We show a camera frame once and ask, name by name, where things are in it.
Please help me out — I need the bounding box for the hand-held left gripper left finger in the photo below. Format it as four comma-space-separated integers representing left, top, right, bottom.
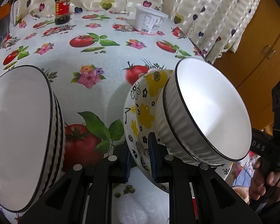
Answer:
19, 143, 132, 224

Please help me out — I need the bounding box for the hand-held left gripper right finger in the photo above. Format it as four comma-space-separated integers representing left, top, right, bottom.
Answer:
148, 132, 262, 224

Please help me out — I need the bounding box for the yellow floral bowl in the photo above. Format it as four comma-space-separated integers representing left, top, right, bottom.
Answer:
123, 69, 233, 195

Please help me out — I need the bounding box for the white deep plate black rim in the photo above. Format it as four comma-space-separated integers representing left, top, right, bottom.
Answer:
0, 65, 59, 213

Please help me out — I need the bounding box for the person's right hand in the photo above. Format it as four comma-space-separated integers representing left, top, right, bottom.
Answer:
248, 155, 280, 201

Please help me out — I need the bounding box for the wooden cabinet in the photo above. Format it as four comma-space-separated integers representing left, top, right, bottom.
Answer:
212, 0, 280, 132

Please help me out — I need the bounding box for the fruit and flower printed tablecloth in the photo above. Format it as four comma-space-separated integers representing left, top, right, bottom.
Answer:
0, 10, 224, 224

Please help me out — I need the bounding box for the white plastic tub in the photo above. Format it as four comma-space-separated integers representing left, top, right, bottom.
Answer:
134, 5, 169, 35

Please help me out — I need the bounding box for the red label sauce jar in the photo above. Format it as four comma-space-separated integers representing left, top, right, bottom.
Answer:
54, 0, 73, 25

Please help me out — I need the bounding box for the dark box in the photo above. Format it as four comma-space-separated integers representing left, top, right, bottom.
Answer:
0, 18, 12, 43

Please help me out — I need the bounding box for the orange box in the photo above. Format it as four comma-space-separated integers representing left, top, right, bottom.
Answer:
0, 4, 10, 27

